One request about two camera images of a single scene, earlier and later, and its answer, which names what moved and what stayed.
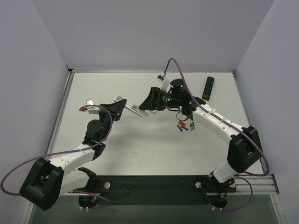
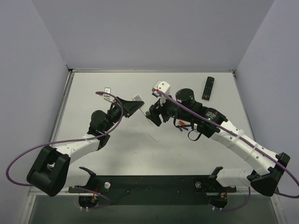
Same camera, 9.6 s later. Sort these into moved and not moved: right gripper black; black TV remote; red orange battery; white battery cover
Moved: white battery cover; right gripper black
Not moved: black TV remote; red orange battery
